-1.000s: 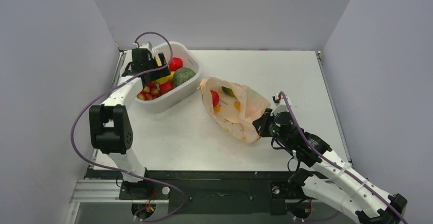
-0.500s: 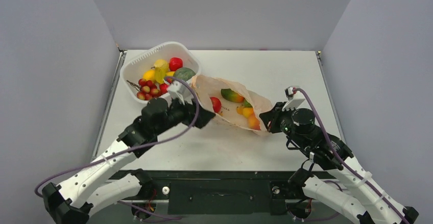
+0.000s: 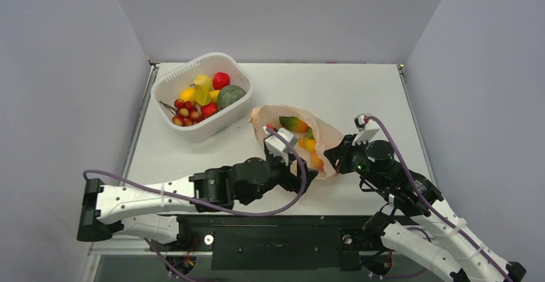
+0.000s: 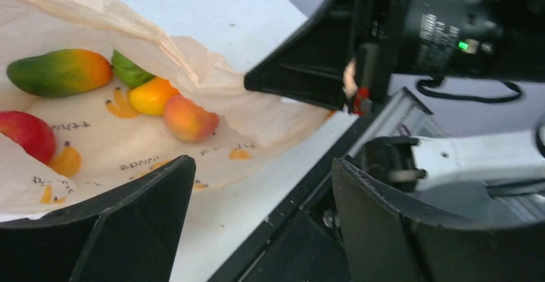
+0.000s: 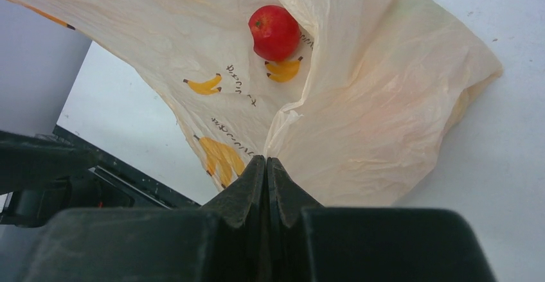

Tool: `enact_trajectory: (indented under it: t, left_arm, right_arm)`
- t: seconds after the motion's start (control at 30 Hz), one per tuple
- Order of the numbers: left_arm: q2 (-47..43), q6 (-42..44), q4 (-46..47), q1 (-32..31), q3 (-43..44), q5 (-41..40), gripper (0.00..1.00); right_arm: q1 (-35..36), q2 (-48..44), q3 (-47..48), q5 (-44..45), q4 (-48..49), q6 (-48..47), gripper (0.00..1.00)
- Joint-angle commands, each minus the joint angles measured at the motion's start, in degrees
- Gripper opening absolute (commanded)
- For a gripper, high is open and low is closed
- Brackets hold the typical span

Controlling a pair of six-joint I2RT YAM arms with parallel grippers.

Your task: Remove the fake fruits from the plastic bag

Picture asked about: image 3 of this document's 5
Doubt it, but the translucent orange plastic bag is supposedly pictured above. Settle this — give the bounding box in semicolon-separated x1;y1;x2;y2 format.
249;105;343;180

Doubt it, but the green orange fake mango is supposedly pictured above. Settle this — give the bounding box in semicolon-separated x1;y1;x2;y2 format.
279;116;309;133

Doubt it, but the yellow fake pear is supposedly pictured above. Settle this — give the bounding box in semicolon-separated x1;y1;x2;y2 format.
193;74;213;91

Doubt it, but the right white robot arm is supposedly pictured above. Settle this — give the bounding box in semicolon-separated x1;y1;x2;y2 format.
325;135;526;281

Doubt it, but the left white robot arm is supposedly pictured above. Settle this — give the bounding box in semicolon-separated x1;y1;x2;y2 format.
76;154;318;250

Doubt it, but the orange fake fruit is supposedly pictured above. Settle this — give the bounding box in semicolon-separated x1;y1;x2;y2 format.
310;152;324;172

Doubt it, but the small yellow fake fruit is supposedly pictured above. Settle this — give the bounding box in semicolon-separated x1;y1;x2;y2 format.
298;136;316;153

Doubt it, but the green fake avocado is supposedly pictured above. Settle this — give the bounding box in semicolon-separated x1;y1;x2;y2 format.
216;85;246;110

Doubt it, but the yellow fake mango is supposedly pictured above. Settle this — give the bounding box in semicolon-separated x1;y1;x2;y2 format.
209;90;220;103

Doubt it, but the red fake grape bunch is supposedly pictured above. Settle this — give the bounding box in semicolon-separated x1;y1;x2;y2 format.
159;98;204;127

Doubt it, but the yellow fake lemon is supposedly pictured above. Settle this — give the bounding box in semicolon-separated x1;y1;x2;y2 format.
179;87;195;103

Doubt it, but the white plastic basket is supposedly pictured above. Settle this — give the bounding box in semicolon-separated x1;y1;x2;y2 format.
150;52;255;143

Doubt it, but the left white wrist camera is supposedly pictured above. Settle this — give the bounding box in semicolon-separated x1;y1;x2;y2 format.
263;126;298;165

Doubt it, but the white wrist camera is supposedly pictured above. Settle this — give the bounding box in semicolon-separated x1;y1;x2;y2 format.
263;126;298;165
352;114;380;146

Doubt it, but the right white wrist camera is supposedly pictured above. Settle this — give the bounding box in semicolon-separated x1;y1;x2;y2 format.
352;114;380;146

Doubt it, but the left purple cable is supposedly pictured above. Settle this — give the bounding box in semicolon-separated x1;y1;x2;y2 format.
83;127;308;218

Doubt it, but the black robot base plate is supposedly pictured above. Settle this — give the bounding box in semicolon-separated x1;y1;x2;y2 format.
152;215;381;271

